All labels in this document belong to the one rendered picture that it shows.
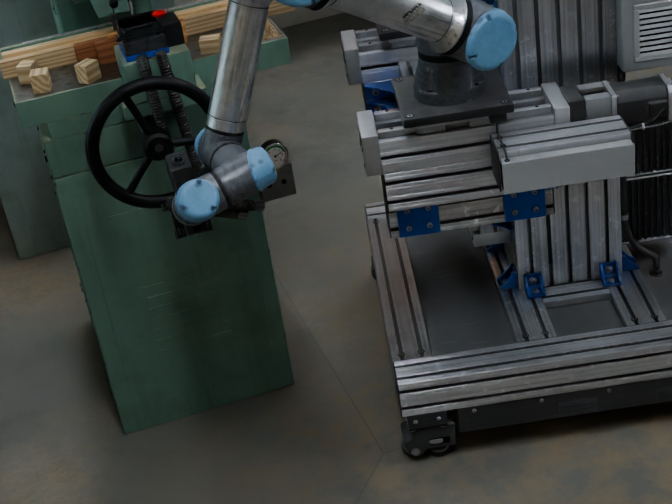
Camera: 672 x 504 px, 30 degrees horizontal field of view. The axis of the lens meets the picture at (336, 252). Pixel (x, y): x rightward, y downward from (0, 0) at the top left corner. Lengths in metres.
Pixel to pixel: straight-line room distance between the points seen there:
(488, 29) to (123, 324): 1.15
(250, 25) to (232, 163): 0.25
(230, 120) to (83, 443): 1.10
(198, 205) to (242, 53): 0.30
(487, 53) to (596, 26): 0.44
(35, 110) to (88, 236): 0.32
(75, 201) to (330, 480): 0.84
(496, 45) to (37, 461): 1.53
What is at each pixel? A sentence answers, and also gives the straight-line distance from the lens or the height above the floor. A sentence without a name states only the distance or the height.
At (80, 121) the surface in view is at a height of 0.83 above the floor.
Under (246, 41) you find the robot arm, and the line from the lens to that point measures 2.33.
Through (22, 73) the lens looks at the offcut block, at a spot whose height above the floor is 0.93.
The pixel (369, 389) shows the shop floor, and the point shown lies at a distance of 3.12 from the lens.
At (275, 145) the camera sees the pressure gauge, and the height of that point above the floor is 0.68.
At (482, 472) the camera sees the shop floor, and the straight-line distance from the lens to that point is 2.85.
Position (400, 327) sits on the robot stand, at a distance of 2.92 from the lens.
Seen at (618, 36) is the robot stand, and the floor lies 0.84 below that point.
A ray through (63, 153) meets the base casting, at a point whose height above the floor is 0.76.
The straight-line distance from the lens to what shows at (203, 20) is 2.89.
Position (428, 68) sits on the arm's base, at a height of 0.89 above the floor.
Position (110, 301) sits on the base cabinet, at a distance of 2.94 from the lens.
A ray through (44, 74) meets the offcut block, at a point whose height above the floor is 0.94.
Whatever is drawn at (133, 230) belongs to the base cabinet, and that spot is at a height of 0.54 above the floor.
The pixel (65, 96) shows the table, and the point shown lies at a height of 0.89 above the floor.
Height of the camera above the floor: 1.86
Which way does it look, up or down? 30 degrees down
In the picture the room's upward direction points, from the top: 9 degrees counter-clockwise
